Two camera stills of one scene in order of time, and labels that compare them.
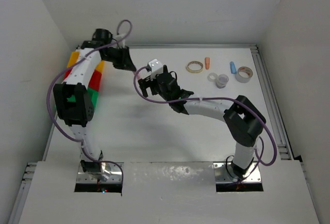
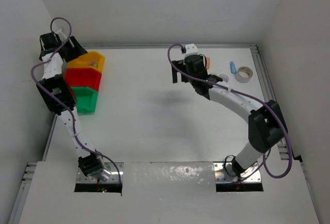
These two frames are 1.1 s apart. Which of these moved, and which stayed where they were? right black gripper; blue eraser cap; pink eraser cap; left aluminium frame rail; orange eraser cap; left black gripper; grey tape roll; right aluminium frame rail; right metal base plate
Moved: left black gripper; pink eraser cap; right black gripper
Stayed: blue eraser cap; orange eraser cap; right metal base plate; left aluminium frame rail; right aluminium frame rail; grey tape roll
